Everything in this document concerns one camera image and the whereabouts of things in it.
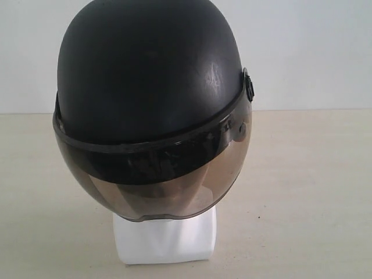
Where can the black helmet with tinted visor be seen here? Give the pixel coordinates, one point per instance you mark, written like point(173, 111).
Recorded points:
point(153, 109)

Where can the white foam mannequin head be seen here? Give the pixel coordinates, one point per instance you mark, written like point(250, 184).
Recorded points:
point(166, 241)

